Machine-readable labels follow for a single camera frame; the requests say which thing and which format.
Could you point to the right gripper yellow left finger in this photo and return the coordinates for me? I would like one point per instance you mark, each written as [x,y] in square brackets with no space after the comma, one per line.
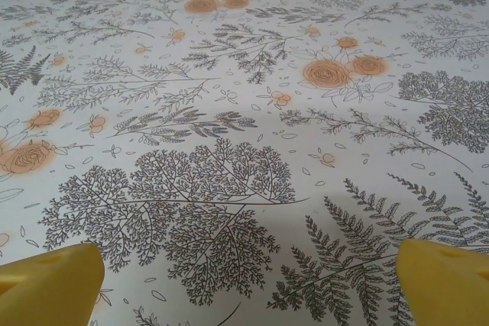
[49,288]

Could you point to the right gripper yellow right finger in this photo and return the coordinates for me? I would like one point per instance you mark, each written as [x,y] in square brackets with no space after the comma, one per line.
[447,288]

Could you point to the floral printed tablecloth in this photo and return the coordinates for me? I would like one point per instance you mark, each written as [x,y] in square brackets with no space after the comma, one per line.
[244,112]

